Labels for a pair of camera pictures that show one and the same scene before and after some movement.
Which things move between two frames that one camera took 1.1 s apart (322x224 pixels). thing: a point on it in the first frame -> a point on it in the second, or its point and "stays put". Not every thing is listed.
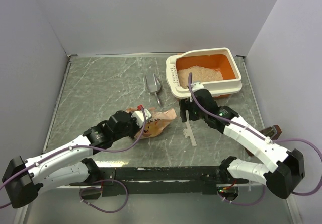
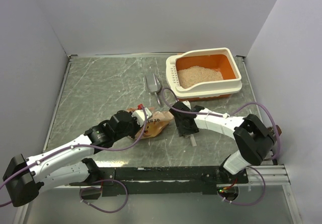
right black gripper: [186, 104] -> [182, 131]
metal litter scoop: [153, 85] stays put
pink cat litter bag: [159, 120] stays put
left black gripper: [134, 120] stays put
